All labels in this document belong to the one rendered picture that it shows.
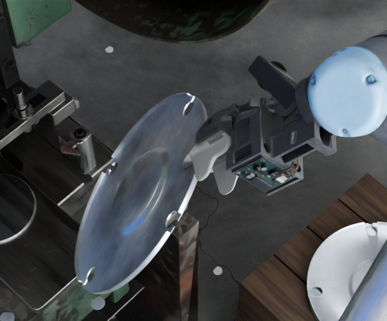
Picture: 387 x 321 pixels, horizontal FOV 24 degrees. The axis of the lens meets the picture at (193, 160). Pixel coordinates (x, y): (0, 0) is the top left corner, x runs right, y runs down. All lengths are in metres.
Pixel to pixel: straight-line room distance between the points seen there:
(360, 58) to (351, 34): 1.87
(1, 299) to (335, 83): 0.82
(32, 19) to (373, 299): 0.60
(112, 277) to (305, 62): 1.52
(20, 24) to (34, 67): 1.41
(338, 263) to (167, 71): 0.93
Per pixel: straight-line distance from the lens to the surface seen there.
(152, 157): 1.22
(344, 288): 1.82
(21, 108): 1.53
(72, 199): 1.52
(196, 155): 1.09
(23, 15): 1.20
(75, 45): 2.64
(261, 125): 1.00
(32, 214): 1.40
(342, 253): 1.85
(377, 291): 0.85
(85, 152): 1.48
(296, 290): 1.82
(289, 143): 0.99
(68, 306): 1.54
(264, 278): 1.82
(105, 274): 1.20
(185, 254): 1.61
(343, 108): 0.82
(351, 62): 0.81
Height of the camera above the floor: 1.97
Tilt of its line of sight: 56 degrees down
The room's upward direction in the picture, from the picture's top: straight up
